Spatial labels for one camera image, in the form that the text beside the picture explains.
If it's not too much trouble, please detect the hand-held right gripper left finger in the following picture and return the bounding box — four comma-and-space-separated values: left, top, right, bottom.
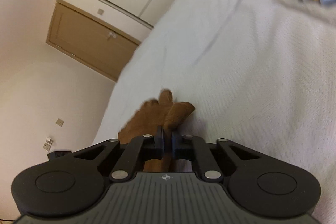
71, 126, 165, 182

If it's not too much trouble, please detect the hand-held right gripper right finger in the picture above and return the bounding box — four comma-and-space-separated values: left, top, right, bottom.
172, 134, 265, 182

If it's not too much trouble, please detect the brown garment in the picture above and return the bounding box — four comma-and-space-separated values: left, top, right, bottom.
118, 89, 196, 172

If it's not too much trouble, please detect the white bed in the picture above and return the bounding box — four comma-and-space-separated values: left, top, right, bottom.
93, 0, 336, 177

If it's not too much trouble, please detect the black box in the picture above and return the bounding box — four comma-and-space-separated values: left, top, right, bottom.
48, 151, 72, 161

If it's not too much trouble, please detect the brown wooden door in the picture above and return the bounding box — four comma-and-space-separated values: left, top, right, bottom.
46, 0, 142, 82

